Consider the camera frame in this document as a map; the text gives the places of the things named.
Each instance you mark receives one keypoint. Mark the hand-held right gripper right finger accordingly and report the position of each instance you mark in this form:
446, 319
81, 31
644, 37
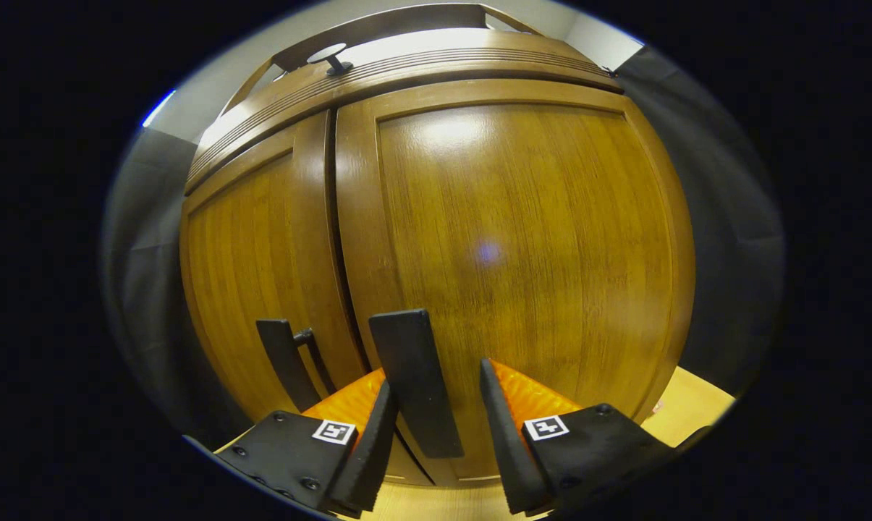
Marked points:
508, 449

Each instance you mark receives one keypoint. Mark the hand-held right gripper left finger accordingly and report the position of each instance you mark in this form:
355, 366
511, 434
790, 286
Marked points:
374, 456

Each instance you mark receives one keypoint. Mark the wooden shoe cabinet door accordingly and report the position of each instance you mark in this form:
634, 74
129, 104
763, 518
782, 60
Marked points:
522, 239
255, 260

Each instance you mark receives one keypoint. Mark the wooden double-door shoe cabinet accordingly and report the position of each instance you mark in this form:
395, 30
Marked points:
407, 18

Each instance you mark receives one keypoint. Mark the wooden drawer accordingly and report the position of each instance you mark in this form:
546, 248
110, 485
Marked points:
436, 69

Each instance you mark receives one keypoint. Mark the black round drawer knob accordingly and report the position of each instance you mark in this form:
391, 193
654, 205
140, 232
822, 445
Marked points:
327, 53

